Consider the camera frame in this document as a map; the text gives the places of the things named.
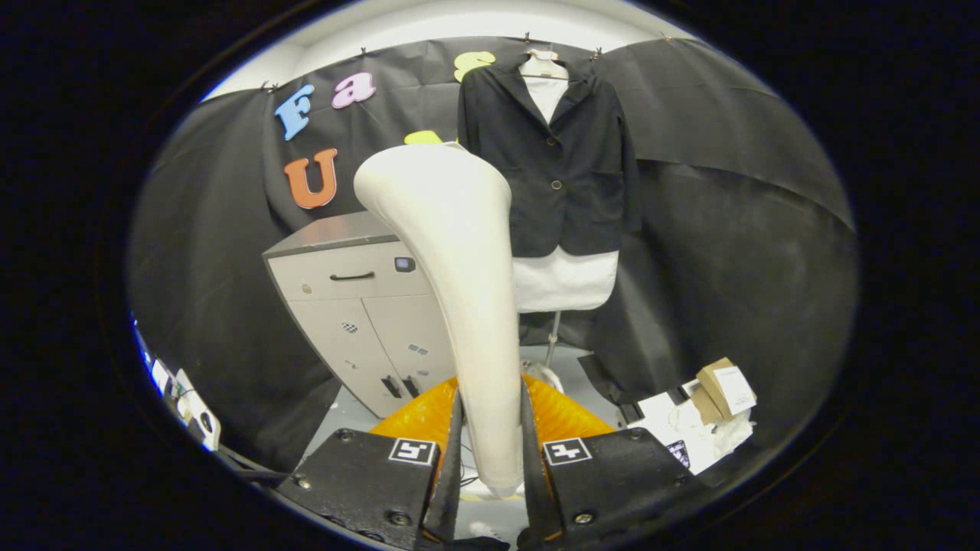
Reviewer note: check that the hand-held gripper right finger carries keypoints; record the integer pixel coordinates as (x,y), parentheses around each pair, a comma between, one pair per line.
(536,482)

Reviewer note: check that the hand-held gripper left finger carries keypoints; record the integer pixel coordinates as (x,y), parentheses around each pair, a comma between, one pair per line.
(445,482)

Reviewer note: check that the garment steamer base with poles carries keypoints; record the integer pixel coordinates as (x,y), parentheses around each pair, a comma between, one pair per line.
(545,376)

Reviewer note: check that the white garment steamer head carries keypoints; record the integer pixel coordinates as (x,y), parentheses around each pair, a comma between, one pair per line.
(459,268)

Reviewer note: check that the black blazer jacket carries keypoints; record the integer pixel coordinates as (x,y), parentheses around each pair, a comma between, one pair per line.
(582,153)

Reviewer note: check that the white crumpled plastic bag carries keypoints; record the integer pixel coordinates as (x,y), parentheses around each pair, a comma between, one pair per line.
(708,440)

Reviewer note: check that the grey cabinet with dark top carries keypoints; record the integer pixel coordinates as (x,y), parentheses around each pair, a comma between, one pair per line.
(367,321)

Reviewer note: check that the white padded ironing board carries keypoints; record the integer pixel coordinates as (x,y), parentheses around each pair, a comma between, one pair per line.
(566,279)

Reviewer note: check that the brown cardboard box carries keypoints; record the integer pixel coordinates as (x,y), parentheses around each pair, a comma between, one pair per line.
(723,386)

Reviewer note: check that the black backdrop cloth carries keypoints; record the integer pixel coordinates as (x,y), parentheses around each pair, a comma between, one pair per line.
(727,268)

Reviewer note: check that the white plastic hanger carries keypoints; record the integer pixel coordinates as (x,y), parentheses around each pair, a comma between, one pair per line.
(542,69)

